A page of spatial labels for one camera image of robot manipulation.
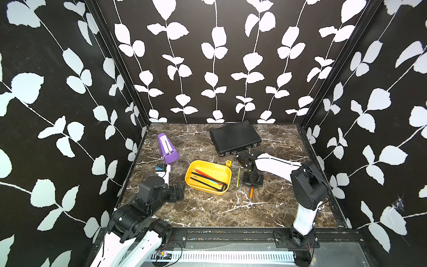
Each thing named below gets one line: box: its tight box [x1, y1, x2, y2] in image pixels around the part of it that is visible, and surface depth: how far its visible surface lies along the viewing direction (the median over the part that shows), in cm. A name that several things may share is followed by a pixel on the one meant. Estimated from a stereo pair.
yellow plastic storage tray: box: [184, 160, 232, 196], surface depth 95 cm
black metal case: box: [209, 120, 262, 157], surface depth 110 cm
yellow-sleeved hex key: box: [193, 175, 225, 191], surface depth 92 cm
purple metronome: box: [157, 132, 180, 165], surface depth 97 cm
